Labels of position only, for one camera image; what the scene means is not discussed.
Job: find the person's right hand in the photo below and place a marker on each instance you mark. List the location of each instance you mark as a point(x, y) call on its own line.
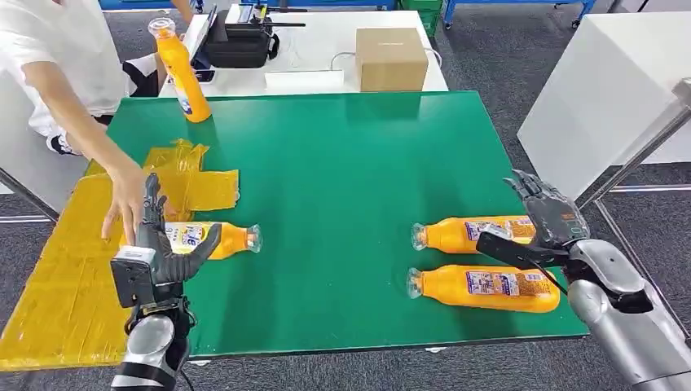
point(125, 197)

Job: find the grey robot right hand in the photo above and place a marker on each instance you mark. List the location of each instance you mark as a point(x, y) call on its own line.
point(558, 221)

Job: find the white side panel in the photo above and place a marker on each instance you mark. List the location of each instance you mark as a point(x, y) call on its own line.
point(32, 167)

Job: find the white table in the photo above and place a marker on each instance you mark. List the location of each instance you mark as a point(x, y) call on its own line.
point(318, 38)

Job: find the green table mat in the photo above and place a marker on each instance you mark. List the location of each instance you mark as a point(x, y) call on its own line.
point(334, 189)

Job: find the metal frame bar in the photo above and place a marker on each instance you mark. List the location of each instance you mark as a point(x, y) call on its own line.
point(637, 156)
point(29, 197)

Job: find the small white box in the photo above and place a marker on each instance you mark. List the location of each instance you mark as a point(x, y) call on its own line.
point(238, 13)

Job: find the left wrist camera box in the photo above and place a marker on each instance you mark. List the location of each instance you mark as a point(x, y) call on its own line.
point(132, 280)

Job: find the white cabinet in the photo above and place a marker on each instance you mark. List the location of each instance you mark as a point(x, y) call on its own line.
point(599, 92)

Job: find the black tool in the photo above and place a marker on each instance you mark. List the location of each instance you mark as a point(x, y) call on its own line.
point(270, 24)

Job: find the yellow plastic sheet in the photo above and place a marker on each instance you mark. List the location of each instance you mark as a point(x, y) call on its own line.
point(59, 291)

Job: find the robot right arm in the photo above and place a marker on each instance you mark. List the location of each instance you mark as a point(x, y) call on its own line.
point(637, 334)

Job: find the person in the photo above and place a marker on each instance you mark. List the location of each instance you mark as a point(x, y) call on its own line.
point(65, 48)

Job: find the black bag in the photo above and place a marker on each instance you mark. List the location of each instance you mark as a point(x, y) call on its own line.
point(237, 48)

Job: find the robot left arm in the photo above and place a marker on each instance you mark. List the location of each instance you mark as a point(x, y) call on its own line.
point(148, 340)

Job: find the green plastic crate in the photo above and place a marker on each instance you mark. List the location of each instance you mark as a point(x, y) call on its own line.
point(429, 19)

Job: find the orange drink bottle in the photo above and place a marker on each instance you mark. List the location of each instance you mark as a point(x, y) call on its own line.
point(227, 240)
point(448, 289)
point(186, 81)
point(448, 235)

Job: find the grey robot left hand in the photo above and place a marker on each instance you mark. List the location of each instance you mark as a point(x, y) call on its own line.
point(167, 253)

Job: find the brown cardboard box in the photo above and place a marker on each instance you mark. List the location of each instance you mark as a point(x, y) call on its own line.
point(391, 62)

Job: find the blue and red rack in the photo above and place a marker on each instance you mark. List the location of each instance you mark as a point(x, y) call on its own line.
point(324, 4)

